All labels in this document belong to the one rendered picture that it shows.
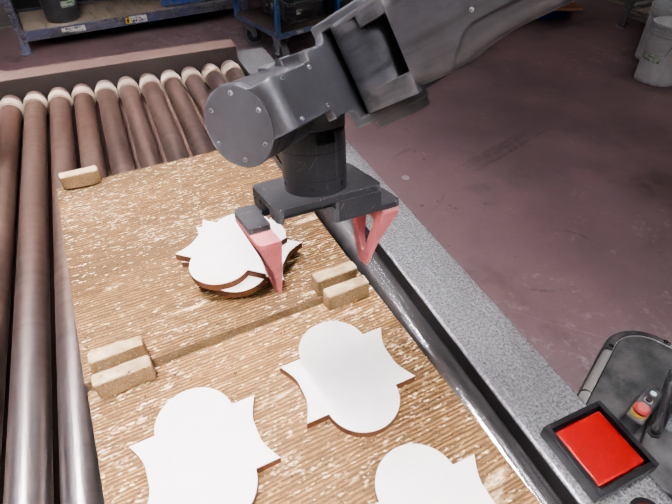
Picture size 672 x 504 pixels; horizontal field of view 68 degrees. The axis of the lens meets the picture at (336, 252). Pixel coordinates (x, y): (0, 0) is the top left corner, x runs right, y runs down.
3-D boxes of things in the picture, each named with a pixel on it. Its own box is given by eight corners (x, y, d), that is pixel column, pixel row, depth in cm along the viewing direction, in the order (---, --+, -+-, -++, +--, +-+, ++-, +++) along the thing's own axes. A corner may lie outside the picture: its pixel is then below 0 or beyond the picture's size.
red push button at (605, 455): (594, 416, 53) (598, 409, 52) (640, 467, 49) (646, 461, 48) (550, 438, 51) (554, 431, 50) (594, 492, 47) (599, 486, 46)
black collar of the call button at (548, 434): (594, 407, 54) (599, 399, 53) (652, 471, 49) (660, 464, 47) (538, 434, 51) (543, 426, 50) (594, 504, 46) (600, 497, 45)
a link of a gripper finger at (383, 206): (399, 271, 50) (402, 185, 45) (337, 292, 47) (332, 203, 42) (365, 242, 55) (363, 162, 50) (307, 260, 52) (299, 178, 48)
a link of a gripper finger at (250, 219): (338, 292, 47) (334, 203, 42) (268, 316, 44) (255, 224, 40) (308, 260, 52) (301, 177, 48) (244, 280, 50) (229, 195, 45)
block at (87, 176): (101, 178, 83) (96, 163, 81) (103, 183, 82) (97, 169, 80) (63, 187, 81) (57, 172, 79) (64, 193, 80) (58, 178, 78)
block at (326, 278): (351, 273, 66) (352, 258, 64) (358, 282, 65) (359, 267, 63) (311, 288, 64) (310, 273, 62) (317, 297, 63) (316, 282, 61)
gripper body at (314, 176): (382, 202, 45) (383, 121, 41) (279, 231, 41) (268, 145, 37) (348, 179, 50) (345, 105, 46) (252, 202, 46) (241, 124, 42)
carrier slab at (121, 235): (259, 147, 93) (258, 139, 92) (365, 288, 66) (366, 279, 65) (59, 196, 82) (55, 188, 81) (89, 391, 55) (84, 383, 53)
